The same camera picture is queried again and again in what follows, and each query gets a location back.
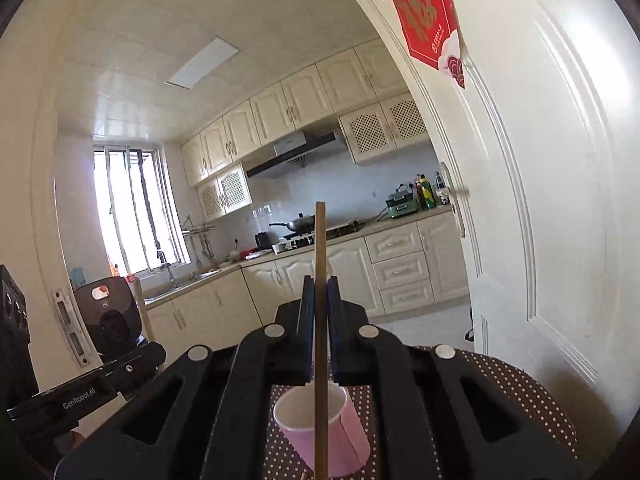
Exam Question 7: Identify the green electric cooker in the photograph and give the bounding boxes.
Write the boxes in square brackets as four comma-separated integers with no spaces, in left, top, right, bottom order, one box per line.
[385,185,421,220]

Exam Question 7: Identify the ceiling light panel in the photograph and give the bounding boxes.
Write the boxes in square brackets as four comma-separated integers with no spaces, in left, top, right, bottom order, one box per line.
[165,36,240,91]

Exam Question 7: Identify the cream kitchen cabinets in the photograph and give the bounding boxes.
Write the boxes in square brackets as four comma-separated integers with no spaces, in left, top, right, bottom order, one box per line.
[180,37,408,188]
[142,205,471,356]

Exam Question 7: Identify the red door poster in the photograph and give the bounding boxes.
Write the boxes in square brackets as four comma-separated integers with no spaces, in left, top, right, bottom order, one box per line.
[385,0,468,90]

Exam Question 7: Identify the steel faucet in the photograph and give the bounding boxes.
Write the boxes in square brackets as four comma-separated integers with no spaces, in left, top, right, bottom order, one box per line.
[156,250,181,288]

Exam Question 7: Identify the gas stove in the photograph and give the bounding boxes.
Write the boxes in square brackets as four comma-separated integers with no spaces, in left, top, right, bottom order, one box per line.
[282,220,366,251]

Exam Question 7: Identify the metal door strike plate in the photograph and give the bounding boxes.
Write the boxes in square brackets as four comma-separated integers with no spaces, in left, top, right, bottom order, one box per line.
[52,289,90,367]

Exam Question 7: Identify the range hood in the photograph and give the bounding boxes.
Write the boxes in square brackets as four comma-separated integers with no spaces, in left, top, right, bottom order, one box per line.
[246,131,346,179]

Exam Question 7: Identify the brown polka dot tablecloth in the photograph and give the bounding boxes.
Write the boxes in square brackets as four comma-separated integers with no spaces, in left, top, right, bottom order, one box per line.
[262,345,578,480]

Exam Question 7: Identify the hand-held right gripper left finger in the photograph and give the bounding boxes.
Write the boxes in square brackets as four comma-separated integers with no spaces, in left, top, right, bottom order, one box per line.
[55,276,321,480]

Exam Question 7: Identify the cream lattice door cabinet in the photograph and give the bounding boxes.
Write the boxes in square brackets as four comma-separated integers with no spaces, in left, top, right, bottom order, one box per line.
[339,92,431,165]
[196,162,253,221]

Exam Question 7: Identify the metal door handle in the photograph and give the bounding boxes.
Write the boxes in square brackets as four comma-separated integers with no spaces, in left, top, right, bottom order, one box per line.
[437,161,471,238]

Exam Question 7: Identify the cream upper kitchen cabinets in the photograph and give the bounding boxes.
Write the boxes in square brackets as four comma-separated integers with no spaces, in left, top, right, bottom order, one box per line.
[180,37,408,188]

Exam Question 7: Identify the cream cabinet drawer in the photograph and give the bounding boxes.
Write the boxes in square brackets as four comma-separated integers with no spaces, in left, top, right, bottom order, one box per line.
[372,252,430,291]
[379,280,436,315]
[365,225,425,263]

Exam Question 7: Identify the wok with lid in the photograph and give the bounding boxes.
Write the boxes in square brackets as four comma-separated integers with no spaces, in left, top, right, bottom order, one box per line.
[269,212,317,233]

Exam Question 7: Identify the cream lower kitchen cabinets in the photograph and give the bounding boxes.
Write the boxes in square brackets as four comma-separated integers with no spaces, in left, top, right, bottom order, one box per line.
[142,205,471,356]

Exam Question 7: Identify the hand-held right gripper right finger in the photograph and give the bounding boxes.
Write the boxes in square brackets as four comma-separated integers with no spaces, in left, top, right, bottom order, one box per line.
[326,276,586,480]

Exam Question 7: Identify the brown wooden chopstick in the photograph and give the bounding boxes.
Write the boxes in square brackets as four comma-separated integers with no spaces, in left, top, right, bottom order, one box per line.
[127,274,157,348]
[313,201,328,480]

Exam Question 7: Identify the kitchen window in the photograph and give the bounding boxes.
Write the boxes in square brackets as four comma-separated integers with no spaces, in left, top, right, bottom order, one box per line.
[92,144,193,276]

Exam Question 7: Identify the wall utensil rack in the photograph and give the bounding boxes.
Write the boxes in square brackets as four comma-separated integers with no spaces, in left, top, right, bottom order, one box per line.
[181,215,218,266]

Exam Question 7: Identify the pink paper cup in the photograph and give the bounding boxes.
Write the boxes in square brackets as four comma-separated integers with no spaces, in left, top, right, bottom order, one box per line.
[272,384,372,478]

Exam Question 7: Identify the white panel door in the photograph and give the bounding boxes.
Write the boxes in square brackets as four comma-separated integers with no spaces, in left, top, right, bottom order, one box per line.
[335,0,640,441]

